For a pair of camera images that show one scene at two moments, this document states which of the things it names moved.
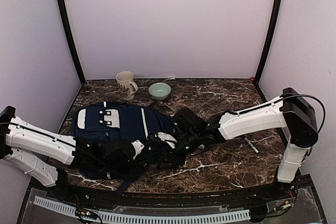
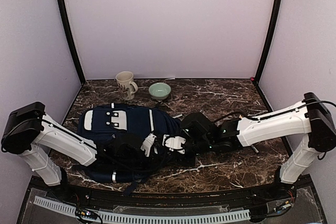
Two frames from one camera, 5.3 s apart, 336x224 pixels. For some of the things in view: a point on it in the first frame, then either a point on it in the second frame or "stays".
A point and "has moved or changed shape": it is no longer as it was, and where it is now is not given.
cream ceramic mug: (127, 86) stays
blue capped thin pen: (251, 146) stays
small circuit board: (83, 212) stays
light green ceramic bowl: (159, 91) stays
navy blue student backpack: (137, 126) has moved or changed shape
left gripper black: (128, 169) → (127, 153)
